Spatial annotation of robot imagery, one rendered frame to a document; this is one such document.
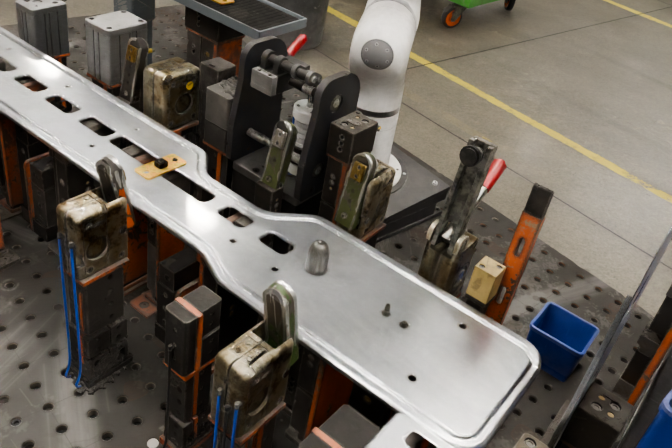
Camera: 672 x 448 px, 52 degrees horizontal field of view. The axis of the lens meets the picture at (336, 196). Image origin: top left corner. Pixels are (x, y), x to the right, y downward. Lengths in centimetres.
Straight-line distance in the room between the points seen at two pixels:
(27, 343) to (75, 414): 18
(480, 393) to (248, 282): 34
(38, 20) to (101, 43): 25
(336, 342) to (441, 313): 17
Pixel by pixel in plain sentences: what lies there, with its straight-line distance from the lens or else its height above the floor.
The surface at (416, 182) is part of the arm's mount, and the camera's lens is 167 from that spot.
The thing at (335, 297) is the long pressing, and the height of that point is 100.
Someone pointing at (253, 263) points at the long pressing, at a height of 100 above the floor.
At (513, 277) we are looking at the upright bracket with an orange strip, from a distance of 101.
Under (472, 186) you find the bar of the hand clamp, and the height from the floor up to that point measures 116.
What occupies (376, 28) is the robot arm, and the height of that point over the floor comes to 118.
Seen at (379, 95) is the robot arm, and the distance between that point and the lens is 149.
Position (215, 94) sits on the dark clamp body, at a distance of 127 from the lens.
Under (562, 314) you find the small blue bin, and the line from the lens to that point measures 143.
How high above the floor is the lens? 165
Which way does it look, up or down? 34 degrees down
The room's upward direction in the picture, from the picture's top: 11 degrees clockwise
